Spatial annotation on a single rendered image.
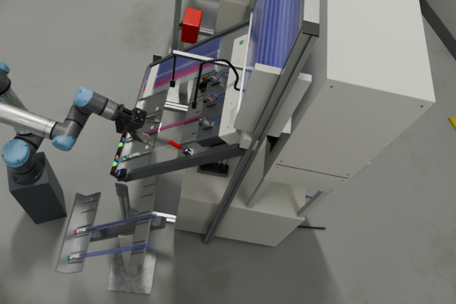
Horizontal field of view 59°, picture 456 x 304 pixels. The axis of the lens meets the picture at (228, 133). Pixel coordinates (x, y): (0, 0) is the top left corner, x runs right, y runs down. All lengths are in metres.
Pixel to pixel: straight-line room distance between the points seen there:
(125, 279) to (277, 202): 1.02
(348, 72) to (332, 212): 1.86
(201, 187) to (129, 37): 1.71
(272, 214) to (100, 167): 1.25
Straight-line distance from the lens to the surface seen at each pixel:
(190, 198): 2.06
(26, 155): 2.05
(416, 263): 3.13
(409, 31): 1.41
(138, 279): 2.57
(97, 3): 3.70
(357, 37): 1.29
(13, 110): 1.71
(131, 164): 1.95
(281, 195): 2.16
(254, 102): 1.22
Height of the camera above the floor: 2.54
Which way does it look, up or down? 59 degrees down
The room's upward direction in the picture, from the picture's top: 19 degrees clockwise
